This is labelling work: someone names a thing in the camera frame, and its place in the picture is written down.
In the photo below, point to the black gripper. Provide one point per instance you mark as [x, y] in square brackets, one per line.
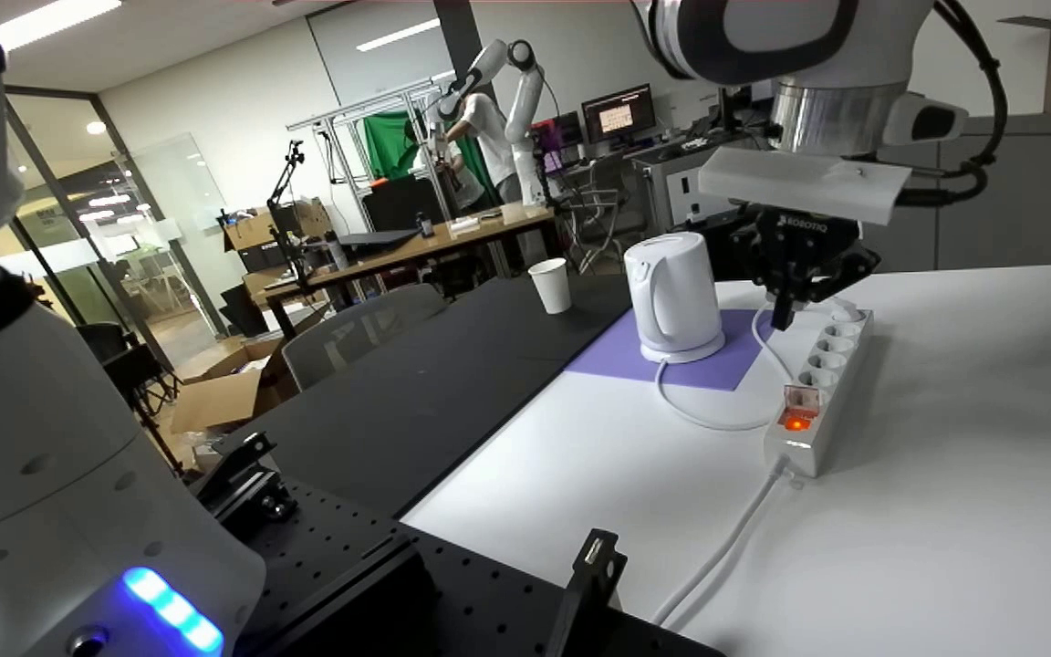
[801, 249]

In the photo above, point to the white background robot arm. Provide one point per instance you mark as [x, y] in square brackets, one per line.
[513, 115]

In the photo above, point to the white electric kettle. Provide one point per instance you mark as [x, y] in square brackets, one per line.
[671, 299]

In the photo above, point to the purple mat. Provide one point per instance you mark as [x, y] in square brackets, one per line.
[609, 351]

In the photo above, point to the white paper cup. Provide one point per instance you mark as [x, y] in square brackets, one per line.
[552, 285]

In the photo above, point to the small lit monitor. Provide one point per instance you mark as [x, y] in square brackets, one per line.
[619, 118]

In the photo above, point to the wooden table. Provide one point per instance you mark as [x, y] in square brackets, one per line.
[428, 241]

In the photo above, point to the green cloth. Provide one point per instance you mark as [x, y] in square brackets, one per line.
[389, 146]

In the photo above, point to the grey office chair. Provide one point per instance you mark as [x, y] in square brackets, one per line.
[356, 331]

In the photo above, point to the black optical breadboard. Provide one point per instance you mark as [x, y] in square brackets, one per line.
[356, 571]

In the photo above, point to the large floor cardboard box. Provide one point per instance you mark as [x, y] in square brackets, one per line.
[220, 395]

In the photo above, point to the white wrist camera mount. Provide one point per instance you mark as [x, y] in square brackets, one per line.
[804, 184]

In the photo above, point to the black bracket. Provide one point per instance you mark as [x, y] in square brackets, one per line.
[586, 584]

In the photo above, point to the black camera stand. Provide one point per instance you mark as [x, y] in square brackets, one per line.
[287, 205]

